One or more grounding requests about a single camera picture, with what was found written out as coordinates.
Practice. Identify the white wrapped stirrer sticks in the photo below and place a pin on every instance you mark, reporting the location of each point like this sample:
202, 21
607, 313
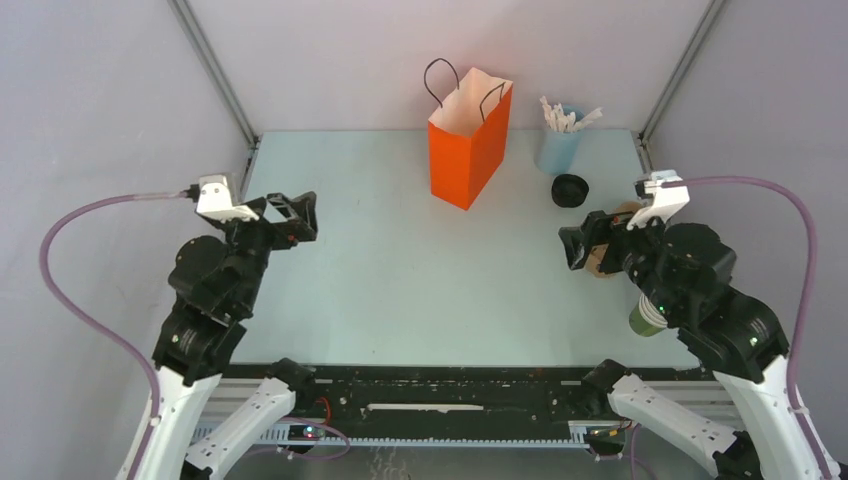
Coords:
560, 121

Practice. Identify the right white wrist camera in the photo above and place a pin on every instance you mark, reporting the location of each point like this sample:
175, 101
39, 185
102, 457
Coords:
658, 198

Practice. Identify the stack of paper cups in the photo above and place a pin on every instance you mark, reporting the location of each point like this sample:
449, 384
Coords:
645, 319

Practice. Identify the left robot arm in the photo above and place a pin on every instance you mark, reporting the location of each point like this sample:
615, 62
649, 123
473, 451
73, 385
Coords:
216, 282

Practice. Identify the light blue holder cup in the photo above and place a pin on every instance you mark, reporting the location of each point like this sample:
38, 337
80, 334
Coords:
557, 150

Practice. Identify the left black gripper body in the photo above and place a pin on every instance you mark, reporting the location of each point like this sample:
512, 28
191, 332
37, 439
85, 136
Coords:
257, 239

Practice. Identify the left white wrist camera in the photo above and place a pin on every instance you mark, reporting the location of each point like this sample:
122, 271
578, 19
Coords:
217, 201

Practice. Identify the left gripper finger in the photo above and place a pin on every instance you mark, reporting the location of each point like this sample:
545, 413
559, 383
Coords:
303, 224
276, 201

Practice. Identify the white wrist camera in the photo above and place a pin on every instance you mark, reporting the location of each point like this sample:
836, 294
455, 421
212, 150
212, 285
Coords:
217, 201
658, 198

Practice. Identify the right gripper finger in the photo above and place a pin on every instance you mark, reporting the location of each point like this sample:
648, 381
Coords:
573, 241
600, 221

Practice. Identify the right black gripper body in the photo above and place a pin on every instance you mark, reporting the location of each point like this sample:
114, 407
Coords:
629, 251

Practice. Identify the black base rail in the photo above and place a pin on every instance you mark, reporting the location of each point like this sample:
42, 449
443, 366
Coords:
511, 407

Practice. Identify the orange paper bag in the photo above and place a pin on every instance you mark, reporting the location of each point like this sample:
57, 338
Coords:
467, 136

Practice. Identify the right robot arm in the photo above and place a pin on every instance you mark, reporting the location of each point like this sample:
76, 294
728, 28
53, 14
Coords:
683, 272

